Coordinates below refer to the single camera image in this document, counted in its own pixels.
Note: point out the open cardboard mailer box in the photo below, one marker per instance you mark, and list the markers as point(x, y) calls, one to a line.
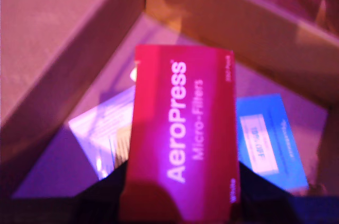
point(79, 36)

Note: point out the white printed paper leaflet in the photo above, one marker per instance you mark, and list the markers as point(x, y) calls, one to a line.
point(106, 128)

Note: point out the blue printed voucher card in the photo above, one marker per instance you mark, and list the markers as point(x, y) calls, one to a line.
point(272, 139)

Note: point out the red AeroPress filter carton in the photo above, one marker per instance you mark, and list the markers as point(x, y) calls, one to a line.
point(182, 128)

